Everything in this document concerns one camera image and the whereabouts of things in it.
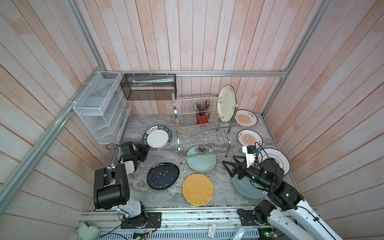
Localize orange sunburst plate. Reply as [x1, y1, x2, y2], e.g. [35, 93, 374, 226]
[238, 129, 263, 148]
[235, 110, 258, 127]

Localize cream floral plate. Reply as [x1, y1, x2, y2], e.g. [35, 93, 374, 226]
[217, 85, 237, 123]

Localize far orange sunburst plate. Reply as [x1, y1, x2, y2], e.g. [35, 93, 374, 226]
[235, 110, 258, 127]

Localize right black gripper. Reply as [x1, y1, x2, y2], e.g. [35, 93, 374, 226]
[222, 154, 270, 191]

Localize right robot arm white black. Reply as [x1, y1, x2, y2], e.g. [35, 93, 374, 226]
[222, 156, 341, 240]

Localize yellow woven bamboo tray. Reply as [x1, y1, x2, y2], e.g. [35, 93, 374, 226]
[183, 174, 214, 207]

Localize white wire mesh shelf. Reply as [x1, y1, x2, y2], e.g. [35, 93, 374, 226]
[74, 71, 132, 145]

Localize light green flower plate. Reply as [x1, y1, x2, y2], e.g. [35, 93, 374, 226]
[187, 145, 217, 172]

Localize near orange sunburst plate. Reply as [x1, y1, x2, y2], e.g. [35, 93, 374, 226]
[238, 129, 263, 148]

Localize colourful chopsticks bundle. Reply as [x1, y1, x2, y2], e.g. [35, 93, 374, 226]
[195, 101, 212, 117]

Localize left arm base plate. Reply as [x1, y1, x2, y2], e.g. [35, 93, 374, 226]
[120, 212, 162, 230]

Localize white plate black rings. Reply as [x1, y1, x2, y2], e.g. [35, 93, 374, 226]
[258, 147, 291, 176]

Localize silver metal dish rack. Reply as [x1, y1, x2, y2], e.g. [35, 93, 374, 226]
[172, 95, 237, 164]

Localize red utensil cup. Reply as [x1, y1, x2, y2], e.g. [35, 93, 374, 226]
[197, 113, 210, 126]

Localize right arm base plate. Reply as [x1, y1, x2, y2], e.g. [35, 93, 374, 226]
[237, 209, 267, 227]

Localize black mesh wall basket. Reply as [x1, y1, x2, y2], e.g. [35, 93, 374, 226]
[120, 73, 178, 101]

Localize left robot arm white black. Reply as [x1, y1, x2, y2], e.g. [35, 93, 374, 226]
[93, 142, 150, 221]

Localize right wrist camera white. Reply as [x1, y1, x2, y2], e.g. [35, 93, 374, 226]
[242, 145, 260, 168]

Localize grey green large plate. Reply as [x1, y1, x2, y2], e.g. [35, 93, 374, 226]
[232, 175, 268, 200]

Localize dark blue glazed plate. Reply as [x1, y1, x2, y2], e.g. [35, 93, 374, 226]
[147, 163, 180, 190]

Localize green rim white plate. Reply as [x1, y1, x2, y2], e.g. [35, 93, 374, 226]
[142, 126, 172, 151]

